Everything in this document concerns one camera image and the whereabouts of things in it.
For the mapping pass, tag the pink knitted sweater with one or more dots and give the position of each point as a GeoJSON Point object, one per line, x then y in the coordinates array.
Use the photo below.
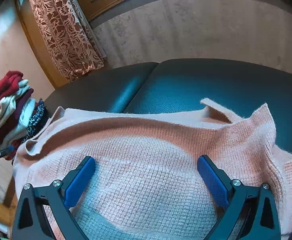
{"type": "Point", "coordinates": [146, 184]}

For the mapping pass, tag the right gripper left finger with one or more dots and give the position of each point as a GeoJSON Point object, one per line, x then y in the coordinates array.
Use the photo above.
{"type": "Point", "coordinates": [31, 221]}

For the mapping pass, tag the stack of folded clothes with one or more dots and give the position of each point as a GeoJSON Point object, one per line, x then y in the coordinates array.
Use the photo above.
{"type": "Point", "coordinates": [21, 116]}

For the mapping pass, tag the brown floral curtain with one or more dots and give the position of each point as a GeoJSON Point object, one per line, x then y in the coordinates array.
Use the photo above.
{"type": "Point", "coordinates": [68, 37]}

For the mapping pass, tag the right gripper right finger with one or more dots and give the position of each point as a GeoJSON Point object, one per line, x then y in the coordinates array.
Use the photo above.
{"type": "Point", "coordinates": [250, 209]}

